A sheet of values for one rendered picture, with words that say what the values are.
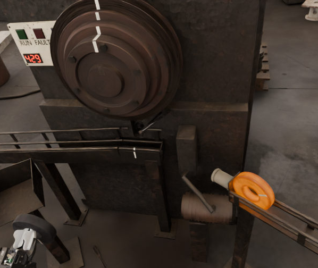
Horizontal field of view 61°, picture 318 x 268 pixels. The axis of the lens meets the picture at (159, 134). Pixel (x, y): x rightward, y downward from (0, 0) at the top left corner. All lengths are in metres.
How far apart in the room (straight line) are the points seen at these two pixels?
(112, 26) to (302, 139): 1.84
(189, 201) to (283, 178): 0.97
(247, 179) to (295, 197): 1.00
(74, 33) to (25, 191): 0.79
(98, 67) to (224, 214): 0.78
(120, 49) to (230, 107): 0.53
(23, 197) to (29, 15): 0.78
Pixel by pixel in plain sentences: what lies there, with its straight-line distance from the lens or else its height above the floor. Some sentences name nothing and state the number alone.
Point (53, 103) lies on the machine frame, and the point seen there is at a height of 0.87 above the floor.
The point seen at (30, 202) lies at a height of 0.60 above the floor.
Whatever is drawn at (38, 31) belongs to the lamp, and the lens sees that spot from 1.24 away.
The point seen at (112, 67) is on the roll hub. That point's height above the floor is 1.16.
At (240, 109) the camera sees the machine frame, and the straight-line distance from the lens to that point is 1.15.
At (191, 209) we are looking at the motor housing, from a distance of 1.24.
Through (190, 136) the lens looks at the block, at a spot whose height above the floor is 0.80.
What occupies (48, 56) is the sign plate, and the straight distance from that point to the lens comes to 1.28.
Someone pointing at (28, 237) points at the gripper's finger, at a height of 0.74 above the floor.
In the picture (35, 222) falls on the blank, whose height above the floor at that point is 0.77.
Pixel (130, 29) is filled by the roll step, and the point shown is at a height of 1.26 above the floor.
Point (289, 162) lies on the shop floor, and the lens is 2.19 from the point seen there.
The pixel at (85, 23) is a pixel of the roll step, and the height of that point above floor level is 1.28.
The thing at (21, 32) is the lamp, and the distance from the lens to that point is 1.28.
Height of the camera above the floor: 1.56
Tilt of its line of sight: 41 degrees down
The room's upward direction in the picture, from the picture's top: 9 degrees counter-clockwise
